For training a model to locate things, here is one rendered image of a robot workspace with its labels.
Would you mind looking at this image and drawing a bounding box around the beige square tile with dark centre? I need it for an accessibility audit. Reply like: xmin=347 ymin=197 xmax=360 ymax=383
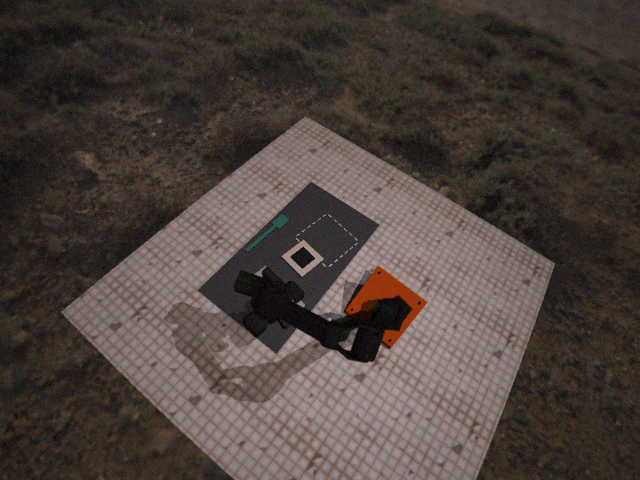
xmin=281 ymin=240 xmax=324 ymax=277

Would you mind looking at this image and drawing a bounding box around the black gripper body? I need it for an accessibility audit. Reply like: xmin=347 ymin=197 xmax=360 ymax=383
xmin=243 ymin=281 xmax=304 ymax=337

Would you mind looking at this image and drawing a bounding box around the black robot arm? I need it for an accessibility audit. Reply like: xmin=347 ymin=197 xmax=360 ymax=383
xmin=234 ymin=271 xmax=412 ymax=363

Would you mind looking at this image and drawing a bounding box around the small green trowel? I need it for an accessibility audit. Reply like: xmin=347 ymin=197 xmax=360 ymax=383
xmin=245 ymin=214 xmax=290 ymax=253

